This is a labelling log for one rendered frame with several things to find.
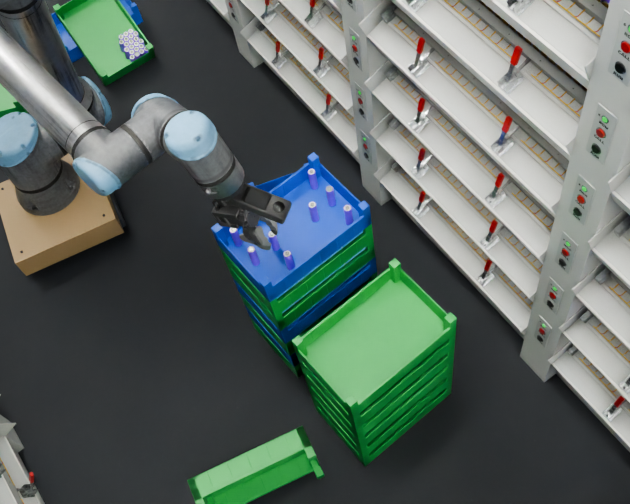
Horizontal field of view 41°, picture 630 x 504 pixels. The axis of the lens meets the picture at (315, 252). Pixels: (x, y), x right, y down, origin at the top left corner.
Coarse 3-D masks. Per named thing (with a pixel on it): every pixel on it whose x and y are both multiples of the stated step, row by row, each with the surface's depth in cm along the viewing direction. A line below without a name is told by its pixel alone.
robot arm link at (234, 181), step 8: (240, 168) 166; (232, 176) 163; (240, 176) 165; (224, 184) 163; (232, 184) 164; (240, 184) 166; (208, 192) 164; (216, 192) 164; (224, 192) 164; (232, 192) 165
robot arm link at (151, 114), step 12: (144, 96) 167; (156, 96) 166; (144, 108) 165; (156, 108) 163; (168, 108) 163; (180, 108) 163; (132, 120) 163; (144, 120) 162; (156, 120) 162; (168, 120) 160; (144, 132) 162; (156, 132) 162; (144, 144) 162; (156, 144) 163; (156, 156) 165
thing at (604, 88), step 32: (608, 32) 119; (608, 64) 123; (608, 96) 128; (576, 160) 146; (608, 160) 138; (608, 192) 143; (576, 224) 159; (576, 256) 166; (544, 288) 188; (544, 352) 210
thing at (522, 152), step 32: (384, 0) 186; (384, 32) 189; (416, 32) 184; (416, 64) 181; (448, 64) 181; (448, 96) 179; (480, 96) 176; (480, 128) 175; (512, 128) 172; (512, 160) 170; (544, 160) 168; (544, 192) 166
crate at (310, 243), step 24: (312, 168) 200; (288, 192) 202; (312, 192) 202; (336, 192) 201; (288, 216) 200; (336, 216) 198; (360, 216) 193; (216, 240) 196; (288, 240) 196; (312, 240) 196; (336, 240) 190; (240, 264) 190; (264, 264) 194; (312, 264) 191; (264, 288) 184
